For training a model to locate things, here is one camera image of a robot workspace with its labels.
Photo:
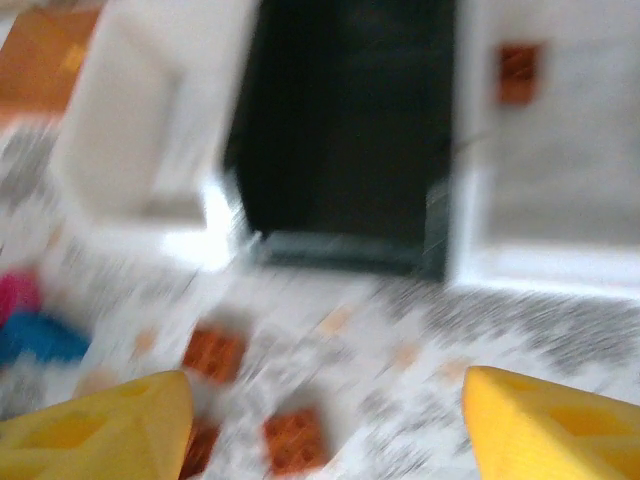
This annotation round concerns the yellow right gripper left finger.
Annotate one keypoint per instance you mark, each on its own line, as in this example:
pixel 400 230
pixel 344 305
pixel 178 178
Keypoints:
pixel 100 435

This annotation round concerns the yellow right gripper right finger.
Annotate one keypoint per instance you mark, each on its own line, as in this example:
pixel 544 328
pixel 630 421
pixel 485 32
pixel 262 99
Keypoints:
pixel 550 435

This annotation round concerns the brown lego brick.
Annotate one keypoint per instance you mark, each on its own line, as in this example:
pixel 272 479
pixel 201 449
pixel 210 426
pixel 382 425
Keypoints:
pixel 520 72
pixel 215 352
pixel 200 450
pixel 295 440

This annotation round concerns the blue two-by-four lego brick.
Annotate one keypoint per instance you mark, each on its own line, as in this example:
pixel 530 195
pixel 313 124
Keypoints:
pixel 40 337

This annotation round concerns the pink lego brick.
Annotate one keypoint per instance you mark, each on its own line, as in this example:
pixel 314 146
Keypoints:
pixel 17 292

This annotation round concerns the white plastic bin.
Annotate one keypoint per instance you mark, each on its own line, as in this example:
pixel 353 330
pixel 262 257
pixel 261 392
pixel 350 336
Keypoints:
pixel 135 125
pixel 560 175

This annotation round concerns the black plastic bin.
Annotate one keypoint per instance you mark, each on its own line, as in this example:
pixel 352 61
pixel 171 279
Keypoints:
pixel 345 125

